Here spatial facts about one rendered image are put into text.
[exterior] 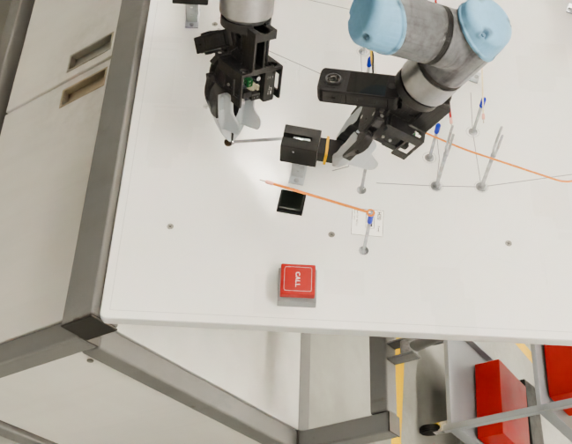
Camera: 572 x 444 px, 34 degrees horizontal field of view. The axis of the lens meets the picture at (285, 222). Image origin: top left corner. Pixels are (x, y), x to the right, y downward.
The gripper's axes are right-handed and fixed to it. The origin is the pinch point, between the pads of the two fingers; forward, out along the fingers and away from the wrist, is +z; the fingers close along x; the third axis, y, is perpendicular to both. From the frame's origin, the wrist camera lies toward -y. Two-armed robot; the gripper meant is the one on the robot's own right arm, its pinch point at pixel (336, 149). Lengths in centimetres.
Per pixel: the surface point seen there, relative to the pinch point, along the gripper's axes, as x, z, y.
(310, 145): -1.4, 0.1, -4.1
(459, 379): 91, 210, 166
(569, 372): 87, 163, 186
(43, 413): -33, 60, -20
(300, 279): -21.3, 4.1, 0.3
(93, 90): 19, 37, -34
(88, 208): -12.1, 24.3, -28.8
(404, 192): -0.3, 1.7, 13.7
